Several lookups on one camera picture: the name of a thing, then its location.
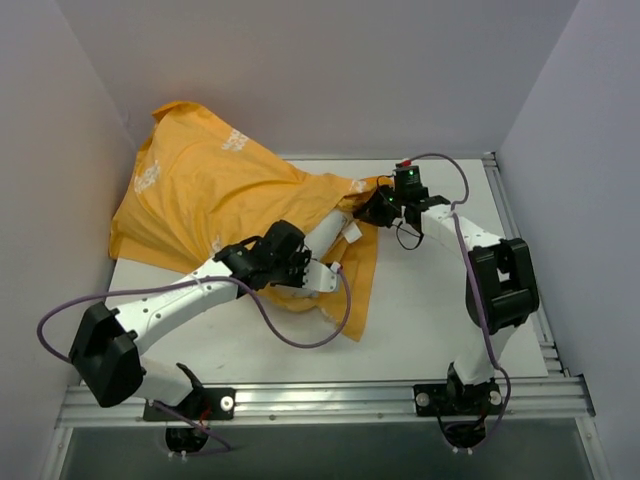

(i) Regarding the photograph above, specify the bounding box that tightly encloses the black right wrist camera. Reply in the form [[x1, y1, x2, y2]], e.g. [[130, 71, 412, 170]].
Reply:
[[393, 165, 429, 201]]

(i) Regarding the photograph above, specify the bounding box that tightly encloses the aluminium front rail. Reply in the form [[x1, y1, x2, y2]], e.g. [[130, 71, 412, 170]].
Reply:
[[56, 376, 595, 428]]

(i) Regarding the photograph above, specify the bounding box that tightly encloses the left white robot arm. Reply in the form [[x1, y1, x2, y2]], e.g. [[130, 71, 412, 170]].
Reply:
[[69, 220, 318, 419]]

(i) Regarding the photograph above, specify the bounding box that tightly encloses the thin black wire loop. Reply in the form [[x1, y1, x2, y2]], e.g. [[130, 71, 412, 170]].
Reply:
[[395, 219, 426, 251]]

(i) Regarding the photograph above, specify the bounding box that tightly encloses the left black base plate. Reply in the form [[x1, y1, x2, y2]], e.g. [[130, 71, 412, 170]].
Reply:
[[161, 386, 236, 421]]

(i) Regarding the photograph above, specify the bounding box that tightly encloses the white pillow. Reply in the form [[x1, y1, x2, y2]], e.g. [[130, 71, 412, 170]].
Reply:
[[304, 209, 363, 263]]

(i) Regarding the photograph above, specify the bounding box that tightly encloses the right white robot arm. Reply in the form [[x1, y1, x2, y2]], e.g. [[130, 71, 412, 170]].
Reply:
[[355, 185, 540, 413]]

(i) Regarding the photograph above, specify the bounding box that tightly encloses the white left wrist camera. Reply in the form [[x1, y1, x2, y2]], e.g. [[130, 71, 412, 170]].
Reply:
[[302, 259, 341, 293]]

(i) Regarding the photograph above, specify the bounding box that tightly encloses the yellow cartoon pillowcase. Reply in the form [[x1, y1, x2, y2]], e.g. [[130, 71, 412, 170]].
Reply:
[[108, 100, 396, 343]]

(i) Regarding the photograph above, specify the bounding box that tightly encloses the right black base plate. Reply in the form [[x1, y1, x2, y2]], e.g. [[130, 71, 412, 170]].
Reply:
[[413, 381, 503, 417]]

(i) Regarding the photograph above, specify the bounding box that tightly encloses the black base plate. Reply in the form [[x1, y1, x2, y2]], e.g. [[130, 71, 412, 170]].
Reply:
[[413, 381, 503, 417], [161, 386, 236, 421]]

